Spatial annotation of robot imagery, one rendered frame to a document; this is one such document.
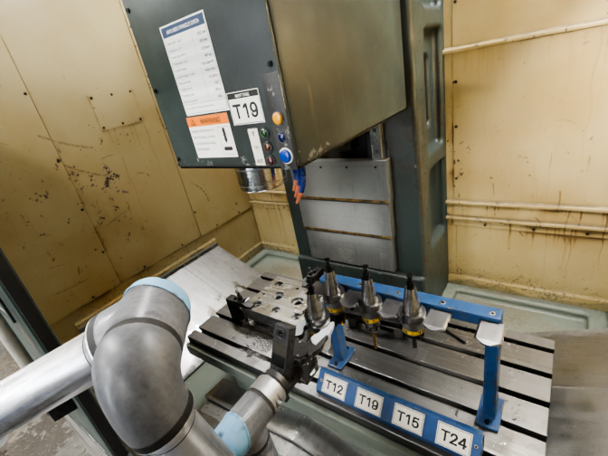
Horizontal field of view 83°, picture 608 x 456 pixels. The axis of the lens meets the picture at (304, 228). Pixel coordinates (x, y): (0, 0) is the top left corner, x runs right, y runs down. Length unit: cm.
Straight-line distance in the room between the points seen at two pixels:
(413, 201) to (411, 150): 20
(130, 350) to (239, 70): 57
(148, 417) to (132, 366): 7
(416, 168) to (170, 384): 113
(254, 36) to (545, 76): 114
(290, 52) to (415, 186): 82
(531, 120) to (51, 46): 198
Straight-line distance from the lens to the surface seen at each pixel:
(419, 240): 151
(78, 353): 68
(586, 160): 168
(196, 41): 89
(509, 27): 162
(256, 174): 106
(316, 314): 87
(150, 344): 53
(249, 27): 78
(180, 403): 55
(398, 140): 138
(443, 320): 87
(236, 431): 76
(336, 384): 111
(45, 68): 193
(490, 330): 86
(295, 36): 79
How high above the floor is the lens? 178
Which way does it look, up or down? 24 degrees down
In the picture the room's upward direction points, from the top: 12 degrees counter-clockwise
